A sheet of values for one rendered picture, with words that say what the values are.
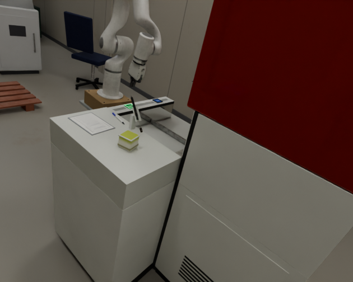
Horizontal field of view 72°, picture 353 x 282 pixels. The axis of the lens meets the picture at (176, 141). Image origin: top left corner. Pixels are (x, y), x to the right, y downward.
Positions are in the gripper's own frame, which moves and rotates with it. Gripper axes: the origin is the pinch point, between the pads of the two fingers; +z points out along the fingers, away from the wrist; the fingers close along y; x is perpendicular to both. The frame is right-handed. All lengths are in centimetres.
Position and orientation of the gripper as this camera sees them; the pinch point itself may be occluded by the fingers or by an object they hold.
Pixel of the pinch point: (132, 84)
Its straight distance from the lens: 159.0
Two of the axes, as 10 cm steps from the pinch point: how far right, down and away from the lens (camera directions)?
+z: -3.6, 7.3, 5.8
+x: -6.4, 2.6, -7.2
